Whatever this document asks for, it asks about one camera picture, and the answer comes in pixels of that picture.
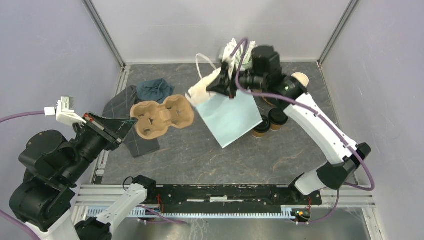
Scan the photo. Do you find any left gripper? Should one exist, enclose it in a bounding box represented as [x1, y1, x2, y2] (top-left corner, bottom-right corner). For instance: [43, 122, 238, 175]
[63, 108, 140, 182]

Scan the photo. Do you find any left aluminium frame post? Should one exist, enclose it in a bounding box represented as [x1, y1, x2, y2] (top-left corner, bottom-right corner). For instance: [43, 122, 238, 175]
[82, 0, 126, 69]

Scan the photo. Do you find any blue cloth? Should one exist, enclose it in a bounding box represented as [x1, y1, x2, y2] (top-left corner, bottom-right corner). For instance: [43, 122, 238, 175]
[136, 78, 175, 104]

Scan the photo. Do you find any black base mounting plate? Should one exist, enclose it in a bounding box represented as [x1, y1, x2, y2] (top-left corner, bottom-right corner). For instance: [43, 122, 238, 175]
[142, 184, 323, 214]

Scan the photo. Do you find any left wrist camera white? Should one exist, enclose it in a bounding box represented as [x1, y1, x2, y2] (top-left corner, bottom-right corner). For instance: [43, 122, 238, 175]
[43, 95, 87, 127]

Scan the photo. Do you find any brown paper coffee cup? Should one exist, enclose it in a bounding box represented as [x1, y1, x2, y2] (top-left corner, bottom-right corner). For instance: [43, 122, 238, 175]
[267, 107, 289, 132]

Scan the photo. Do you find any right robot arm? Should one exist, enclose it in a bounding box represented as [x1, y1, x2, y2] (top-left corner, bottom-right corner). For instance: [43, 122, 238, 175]
[206, 45, 372, 204]

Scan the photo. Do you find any aluminium frame post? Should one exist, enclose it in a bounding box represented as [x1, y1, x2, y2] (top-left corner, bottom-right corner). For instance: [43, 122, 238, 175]
[82, 0, 126, 69]
[317, 0, 361, 68]

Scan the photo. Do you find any stack of paper cups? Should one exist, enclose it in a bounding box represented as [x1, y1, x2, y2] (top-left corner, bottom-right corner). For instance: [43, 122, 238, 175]
[291, 72, 310, 88]

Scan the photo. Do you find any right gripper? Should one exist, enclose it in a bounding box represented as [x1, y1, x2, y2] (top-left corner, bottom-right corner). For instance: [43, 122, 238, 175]
[206, 64, 266, 101]

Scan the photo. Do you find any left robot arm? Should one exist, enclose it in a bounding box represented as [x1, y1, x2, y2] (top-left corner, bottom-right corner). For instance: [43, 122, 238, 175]
[9, 112, 157, 240]

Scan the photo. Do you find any right aluminium frame post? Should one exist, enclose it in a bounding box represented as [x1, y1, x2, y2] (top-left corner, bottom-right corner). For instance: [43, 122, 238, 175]
[317, 0, 361, 68]

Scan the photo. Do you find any grey checked cloth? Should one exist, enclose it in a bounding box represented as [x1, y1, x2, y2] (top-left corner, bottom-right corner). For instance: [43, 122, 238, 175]
[102, 85, 160, 158]

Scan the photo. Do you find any light blue paper bag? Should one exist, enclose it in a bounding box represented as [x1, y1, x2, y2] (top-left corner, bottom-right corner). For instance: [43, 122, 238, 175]
[185, 53, 263, 149]

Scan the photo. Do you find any cardboard cup carrier tray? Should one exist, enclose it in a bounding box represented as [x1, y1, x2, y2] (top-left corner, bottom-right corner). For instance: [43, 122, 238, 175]
[130, 94, 195, 140]

